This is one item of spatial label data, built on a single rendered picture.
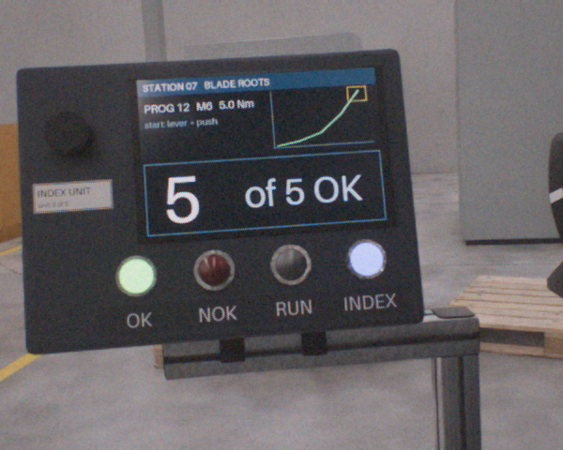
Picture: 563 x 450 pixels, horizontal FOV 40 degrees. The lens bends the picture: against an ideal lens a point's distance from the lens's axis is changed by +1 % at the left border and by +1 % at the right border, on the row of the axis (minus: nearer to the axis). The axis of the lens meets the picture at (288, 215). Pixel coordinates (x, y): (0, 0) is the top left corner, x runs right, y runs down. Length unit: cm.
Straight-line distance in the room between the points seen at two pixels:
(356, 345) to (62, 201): 24
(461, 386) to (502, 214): 596
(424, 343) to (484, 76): 594
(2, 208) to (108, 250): 823
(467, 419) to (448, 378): 4
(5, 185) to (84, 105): 827
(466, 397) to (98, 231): 30
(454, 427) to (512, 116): 594
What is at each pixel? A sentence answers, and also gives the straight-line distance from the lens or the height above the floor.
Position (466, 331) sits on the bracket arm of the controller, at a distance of 60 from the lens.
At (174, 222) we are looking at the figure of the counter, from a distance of 51.
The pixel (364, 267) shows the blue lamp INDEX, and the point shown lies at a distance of 51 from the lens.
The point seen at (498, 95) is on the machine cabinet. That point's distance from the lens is 650.
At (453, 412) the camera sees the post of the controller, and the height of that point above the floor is 98.
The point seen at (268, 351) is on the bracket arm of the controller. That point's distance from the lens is 59.
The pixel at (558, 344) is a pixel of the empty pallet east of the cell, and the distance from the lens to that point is 383.
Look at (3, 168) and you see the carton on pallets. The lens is 879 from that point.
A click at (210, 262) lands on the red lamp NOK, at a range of 50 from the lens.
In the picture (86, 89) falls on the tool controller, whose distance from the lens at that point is 54.
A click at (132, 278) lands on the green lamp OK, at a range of 50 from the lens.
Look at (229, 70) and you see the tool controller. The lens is 53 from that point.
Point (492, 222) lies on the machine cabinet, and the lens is 658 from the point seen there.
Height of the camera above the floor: 122
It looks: 8 degrees down
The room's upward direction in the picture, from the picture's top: 3 degrees counter-clockwise
